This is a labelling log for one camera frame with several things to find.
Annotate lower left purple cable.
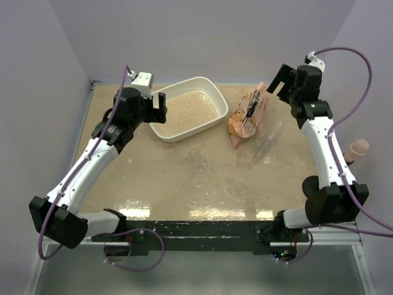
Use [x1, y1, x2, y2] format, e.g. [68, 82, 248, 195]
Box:
[103, 228, 166, 272]

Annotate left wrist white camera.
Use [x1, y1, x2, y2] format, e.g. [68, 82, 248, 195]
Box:
[128, 71, 154, 96]

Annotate beige litter scoop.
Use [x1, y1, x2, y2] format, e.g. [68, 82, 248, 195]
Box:
[343, 139, 369, 166]

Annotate orange cat litter bag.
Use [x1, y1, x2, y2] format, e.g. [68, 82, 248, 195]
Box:
[228, 82, 271, 149]

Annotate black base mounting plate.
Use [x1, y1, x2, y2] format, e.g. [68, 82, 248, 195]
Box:
[92, 220, 309, 256]

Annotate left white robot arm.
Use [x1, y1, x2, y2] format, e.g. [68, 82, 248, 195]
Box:
[29, 87, 167, 249]

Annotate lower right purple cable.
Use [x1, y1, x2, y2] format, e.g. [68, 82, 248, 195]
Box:
[276, 230, 314, 264]

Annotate black bag clip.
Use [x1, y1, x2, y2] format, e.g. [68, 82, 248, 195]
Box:
[242, 101, 258, 124]

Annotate clear plastic tube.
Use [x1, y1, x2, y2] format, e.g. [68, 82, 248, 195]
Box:
[252, 121, 284, 163]

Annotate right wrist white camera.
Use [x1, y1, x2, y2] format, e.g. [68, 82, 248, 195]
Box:
[305, 51, 325, 73]

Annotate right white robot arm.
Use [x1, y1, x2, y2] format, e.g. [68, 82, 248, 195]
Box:
[261, 64, 369, 242]

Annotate black scoop stand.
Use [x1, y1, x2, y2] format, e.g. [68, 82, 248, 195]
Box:
[302, 176, 319, 198]

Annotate wrist white camera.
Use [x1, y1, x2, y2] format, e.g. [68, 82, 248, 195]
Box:
[305, 51, 325, 73]
[128, 71, 154, 96]

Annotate white litter box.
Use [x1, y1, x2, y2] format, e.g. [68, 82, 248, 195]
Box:
[150, 77, 228, 143]

